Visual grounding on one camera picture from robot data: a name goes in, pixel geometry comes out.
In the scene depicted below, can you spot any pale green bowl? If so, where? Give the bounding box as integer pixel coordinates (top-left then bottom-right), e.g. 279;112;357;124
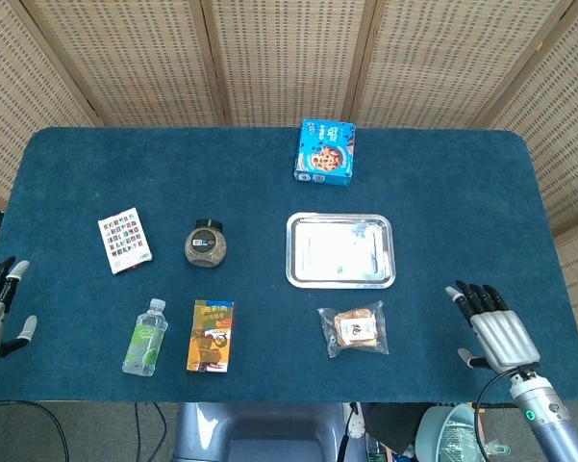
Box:
415;402;487;462

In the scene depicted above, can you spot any blue cookie box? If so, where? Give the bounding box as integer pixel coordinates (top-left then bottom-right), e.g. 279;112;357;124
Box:
293;118;357;187

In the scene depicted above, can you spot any woven folding screen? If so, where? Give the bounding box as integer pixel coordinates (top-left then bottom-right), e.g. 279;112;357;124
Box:
0;0;578;367

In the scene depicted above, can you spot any orange yellow snack box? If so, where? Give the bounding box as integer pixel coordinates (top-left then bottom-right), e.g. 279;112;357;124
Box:
186;298;236;373

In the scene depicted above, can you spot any clear bottle with green label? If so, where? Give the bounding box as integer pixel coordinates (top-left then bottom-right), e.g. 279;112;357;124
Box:
121;297;169;377

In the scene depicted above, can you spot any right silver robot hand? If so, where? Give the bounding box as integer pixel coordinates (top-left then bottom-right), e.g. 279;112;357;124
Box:
444;280;542;374

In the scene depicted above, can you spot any clear bagged pastry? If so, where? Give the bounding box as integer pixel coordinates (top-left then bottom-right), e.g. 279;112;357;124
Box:
317;300;390;359

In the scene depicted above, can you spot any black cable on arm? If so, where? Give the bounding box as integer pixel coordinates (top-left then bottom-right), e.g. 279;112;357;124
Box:
473;366;518;462

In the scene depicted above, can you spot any blue table cloth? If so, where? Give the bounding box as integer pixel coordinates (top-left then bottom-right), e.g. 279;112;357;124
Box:
0;125;578;404

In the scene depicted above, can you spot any white patterned card box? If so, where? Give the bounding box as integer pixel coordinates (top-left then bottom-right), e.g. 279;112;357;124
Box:
97;207;154;275

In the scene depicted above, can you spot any stainless steel tray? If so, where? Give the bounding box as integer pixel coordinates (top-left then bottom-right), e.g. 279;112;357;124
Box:
285;212;396;290

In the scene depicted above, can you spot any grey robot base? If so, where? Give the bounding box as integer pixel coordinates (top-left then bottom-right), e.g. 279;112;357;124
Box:
171;401;366;462

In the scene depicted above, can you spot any glass jar with black lid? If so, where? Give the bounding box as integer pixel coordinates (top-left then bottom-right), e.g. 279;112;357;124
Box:
184;218;229;268

